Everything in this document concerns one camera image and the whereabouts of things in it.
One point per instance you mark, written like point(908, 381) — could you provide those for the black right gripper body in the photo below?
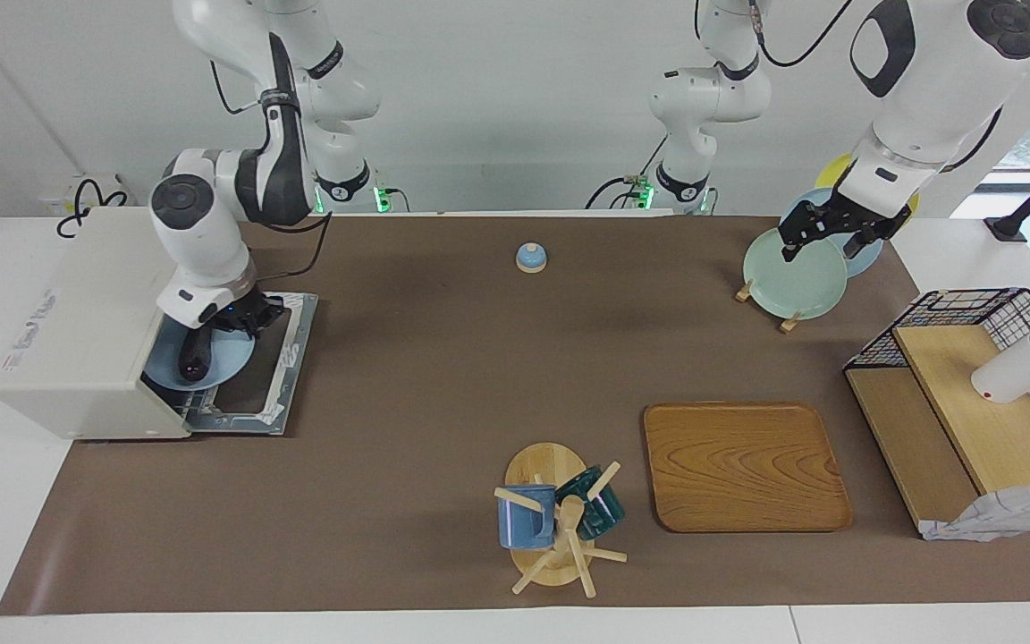
point(251, 309)

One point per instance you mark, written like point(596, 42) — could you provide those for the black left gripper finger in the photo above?
point(856, 247)
point(790, 245)

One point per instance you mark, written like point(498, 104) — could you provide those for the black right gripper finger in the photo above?
point(260, 330)

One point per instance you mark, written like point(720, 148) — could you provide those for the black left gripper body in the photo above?
point(846, 215)

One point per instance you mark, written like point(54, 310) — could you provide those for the light blue serving plate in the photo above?
point(231, 358)

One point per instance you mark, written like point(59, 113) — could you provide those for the cream toaster oven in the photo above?
point(77, 331)

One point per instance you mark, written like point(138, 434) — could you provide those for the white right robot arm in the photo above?
point(202, 233)

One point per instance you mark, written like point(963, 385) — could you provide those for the light blue racked plate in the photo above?
point(864, 255)

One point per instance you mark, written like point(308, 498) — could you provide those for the pale green plate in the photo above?
point(792, 282)

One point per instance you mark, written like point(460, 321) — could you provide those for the yellow plate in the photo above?
point(832, 172)

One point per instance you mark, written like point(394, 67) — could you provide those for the wooden plate rack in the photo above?
point(790, 324)

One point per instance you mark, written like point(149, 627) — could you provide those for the white cup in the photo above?
point(1016, 371)

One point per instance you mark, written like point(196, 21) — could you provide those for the wooden serving tray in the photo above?
point(747, 465)

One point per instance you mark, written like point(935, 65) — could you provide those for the wooden shelf box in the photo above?
point(989, 429)

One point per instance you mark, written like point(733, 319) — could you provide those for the brown table mat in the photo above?
point(479, 402)

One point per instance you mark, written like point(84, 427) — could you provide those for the white patterned cloth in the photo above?
point(998, 519)

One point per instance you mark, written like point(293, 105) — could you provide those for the wooden mug tree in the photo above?
point(542, 465)

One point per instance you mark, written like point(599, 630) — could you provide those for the blue mug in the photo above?
point(524, 523)

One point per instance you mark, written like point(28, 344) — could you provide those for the dark green mug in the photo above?
point(604, 514)

